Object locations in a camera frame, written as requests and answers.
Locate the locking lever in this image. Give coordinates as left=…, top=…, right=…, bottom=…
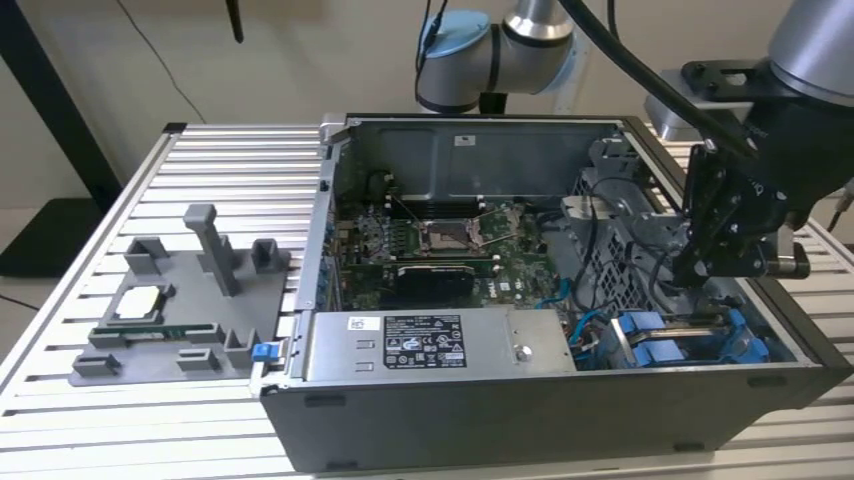
left=390, top=193, right=425, bottom=225

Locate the green RAM stick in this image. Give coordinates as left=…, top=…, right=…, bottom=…
left=99, top=324, right=219, bottom=343

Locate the thick black gripper cable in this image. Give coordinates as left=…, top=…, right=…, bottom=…
left=558, top=0, right=763, bottom=157

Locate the silver power supply unit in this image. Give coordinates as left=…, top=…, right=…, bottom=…
left=304, top=308, right=580, bottom=377

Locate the socket cover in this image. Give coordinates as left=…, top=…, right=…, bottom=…
left=474, top=205, right=530, bottom=247

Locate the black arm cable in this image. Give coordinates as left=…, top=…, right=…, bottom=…
left=417, top=0, right=450, bottom=61

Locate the thin black wall cable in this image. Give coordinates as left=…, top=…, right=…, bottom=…
left=117, top=0, right=207, bottom=124

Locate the black stand with base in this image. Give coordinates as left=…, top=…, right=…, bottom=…
left=0, top=0, right=123, bottom=279

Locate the metal disk bay cage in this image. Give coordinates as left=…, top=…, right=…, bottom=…
left=570, top=137, right=803, bottom=371

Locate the black antenna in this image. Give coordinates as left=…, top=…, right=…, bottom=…
left=225, top=0, right=246, bottom=45

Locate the hard disk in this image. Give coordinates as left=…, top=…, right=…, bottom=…
left=612, top=308, right=736, bottom=351
left=630, top=340, right=688, bottom=367

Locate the silver CPU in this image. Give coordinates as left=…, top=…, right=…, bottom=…
left=114, top=287, right=167, bottom=322

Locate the thin blue wire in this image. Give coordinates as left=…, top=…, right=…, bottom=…
left=566, top=305, right=610, bottom=351
left=541, top=212, right=606, bottom=307

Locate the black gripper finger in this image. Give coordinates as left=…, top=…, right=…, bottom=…
left=670, top=184, right=793, bottom=289
left=680, top=144, right=729, bottom=257

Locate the green motherboard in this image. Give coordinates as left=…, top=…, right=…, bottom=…
left=325, top=197, right=569, bottom=311

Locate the grey parts rack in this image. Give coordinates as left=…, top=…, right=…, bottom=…
left=69, top=203, right=294, bottom=389

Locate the graphics card with black fan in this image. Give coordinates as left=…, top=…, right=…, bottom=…
left=346, top=258, right=500, bottom=308

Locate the black camera bracket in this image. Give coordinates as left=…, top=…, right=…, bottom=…
left=680, top=58, right=769, bottom=109

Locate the black looped wire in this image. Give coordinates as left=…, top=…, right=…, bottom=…
left=574, top=177, right=636, bottom=307

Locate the CPU socket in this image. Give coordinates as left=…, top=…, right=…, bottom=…
left=414, top=217, right=488, bottom=253

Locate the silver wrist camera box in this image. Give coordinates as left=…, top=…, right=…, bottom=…
left=644, top=97, right=711, bottom=144

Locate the open grey PC case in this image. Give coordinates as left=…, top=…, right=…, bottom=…
left=250, top=112, right=854, bottom=474

